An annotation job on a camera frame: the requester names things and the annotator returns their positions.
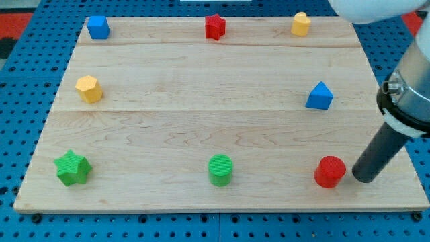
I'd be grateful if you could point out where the black cylindrical end effector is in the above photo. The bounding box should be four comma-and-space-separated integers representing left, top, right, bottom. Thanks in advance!
352, 123, 409, 183

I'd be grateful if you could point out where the green star block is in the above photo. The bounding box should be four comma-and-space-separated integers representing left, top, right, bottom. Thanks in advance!
54, 149, 92, 186

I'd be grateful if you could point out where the yellow hexagon block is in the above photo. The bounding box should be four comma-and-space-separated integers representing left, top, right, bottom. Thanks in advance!
75, 75, 103, 104

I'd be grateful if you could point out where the red star block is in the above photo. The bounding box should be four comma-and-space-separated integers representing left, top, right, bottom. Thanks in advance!
205, 13, 226, 40

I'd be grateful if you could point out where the blue cube block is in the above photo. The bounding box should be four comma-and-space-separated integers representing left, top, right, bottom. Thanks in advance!
87, 15, 110, 40

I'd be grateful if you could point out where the red cylinder block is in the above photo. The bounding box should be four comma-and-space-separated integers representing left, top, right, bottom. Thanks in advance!
314, 156, 347, 188

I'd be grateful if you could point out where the light wooden board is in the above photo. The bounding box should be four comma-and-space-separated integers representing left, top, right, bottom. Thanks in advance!
14, 17, 429, 214

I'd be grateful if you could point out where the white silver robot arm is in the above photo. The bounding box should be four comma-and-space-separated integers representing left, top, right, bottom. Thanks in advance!
329, 0, 429, 138

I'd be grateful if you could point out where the yellow heart block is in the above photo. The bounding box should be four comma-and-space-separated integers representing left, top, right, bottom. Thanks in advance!
291, 12, 312, 37

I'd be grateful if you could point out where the blue triangle block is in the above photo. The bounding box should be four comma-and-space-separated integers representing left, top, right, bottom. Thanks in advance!
305, 81, 334, 110

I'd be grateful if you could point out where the green cylinder block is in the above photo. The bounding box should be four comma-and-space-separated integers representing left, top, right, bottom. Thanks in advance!
208, 154, 233, 187

